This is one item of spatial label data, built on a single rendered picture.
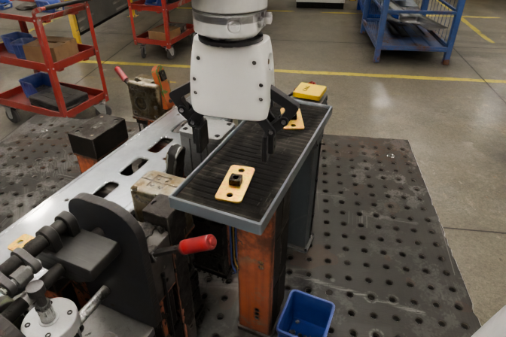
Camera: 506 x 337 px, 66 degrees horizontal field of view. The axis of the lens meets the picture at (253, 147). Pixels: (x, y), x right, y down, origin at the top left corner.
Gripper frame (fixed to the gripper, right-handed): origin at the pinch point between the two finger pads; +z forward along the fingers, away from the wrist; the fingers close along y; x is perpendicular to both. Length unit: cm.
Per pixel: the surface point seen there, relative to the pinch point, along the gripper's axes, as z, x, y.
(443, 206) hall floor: 122, -155, -79
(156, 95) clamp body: 19, -51, 39
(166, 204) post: 12.4, 0.3, 11.5
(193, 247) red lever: 8.2, 11.5, 2.0
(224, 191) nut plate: 6.0, 2.5, 0.9
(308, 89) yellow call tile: 6.2, -36.1, -6.0
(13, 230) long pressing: 22.3, 3.2, 41.3
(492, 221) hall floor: 122, -148, -103
